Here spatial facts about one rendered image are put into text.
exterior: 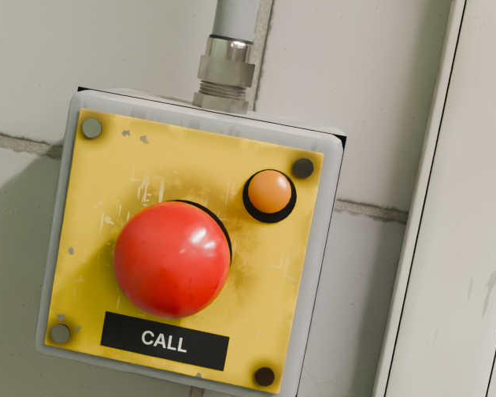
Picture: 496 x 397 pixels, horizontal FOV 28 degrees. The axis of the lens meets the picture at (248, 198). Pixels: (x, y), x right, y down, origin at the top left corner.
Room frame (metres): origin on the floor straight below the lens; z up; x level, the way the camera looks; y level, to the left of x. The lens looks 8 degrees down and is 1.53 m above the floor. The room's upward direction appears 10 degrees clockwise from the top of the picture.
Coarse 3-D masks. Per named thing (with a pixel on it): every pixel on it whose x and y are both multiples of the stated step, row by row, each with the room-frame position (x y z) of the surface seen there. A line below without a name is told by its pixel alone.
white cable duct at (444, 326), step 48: (480, 0) 0.39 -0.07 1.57; (480, 48) 0.39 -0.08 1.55; (432, 96) 0.41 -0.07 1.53; (480, 96) 0.39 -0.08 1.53; (432, 144) 0.39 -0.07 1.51; (480, 144) 0.39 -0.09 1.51; (432, 192) 0.39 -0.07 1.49; (480, 192) 0.39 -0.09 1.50; (432, 240) 0.39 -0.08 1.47; (480, 240) 0.39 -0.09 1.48; (432, 288) 0.39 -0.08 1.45; (480, 288) 0.39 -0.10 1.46; (384, 336) 0.40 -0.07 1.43; (432, 336) 0.39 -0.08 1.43; (480, 336) 0.39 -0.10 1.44; (384, 384) 0.39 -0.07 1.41; (432, 384) 0.39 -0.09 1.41; (480, 384) 0.39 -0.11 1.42
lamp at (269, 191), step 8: (256, 176) 0.34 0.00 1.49; (264, 176) 0.34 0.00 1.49; (272, 176) 0.33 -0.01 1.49; (280, 176) 0.34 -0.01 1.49; (256, 184) 0.33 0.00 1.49; (264, 184) 0.33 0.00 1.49; (272, 184) 0.33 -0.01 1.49; (280, 184) 0.33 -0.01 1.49; (288, 184) 0.34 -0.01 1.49; (248, 192) 0.34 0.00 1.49; (256, 192) 0.33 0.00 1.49; (264, 192) 0.33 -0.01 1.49; (272, 192) 0.33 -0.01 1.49; (280, 192) 0.33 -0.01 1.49; (288, 192) 0.34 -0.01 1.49; (256, 200) 0.33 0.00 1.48; (264, 200) 0.33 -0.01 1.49; (272, 200) 0.33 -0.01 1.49; (280, 200) 0.33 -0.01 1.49; (288, 200) 0.34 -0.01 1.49; (264, 208) 0.33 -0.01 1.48; (272, 208) 0.33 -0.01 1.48; (280, 208) 0.34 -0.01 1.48
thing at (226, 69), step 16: (224, 0) 0.38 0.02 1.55; (240, 0) 0.37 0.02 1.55; (256, 0) 0.38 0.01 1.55; (224, 16) 0.37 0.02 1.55; (240, 16) 0.37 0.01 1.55; (256, 16) 0.38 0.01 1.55; (224, 32) 0.37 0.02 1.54; (240, 32) 0.37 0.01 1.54; (208, 48) 0.38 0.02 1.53; (224, 48) 0.37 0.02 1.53; (240, 48) 0.37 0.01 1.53; (208, 64) 0.37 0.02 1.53; (224, 64) 0.37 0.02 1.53; (240, 64) 0.37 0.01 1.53; (208, 80) 0.37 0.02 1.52; (224, 80) 0.37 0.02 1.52; (240, 80) 0.37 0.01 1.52; (208, 96) 0.37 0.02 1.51; (224, 96) 0.37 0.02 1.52; (240, 96) 0.38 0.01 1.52; (224, 112) 0.37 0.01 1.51; (240, 112) 0.38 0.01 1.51
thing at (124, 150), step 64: (128, 128) 0.35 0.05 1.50; (192, 128) 0.35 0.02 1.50; (256, 128) 0.35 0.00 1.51; (320, 128) 0.38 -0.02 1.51; (64, 192) 0.35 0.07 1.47; (128, 192) 0.35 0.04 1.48; (192, 192) 0.34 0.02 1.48; (320, 192) 0.34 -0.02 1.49; (64, 256) 0.35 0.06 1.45; (256, 256) 0.34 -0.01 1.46; (320, 256) 0.35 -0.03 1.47; (64, 320) 0.35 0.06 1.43; (128, 320) 0.35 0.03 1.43; (192, 320) 0.34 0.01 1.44; (256, 320) 0.34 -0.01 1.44; (192, 384) 0.35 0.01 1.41; (256, 384) 0.34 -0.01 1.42
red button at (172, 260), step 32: (128, 224) 0.32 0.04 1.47; (160, 224) 0.32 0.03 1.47; (192, 224) 0.32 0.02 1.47; (128, 256) 0.32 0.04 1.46; (160, 256) 0.32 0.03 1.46; (192, 256) 0.32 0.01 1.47; (224, 256) 0.32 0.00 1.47; (128, 288) 0.32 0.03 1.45; (160, 288) 0.32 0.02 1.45; (192, 288) 0.32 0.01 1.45
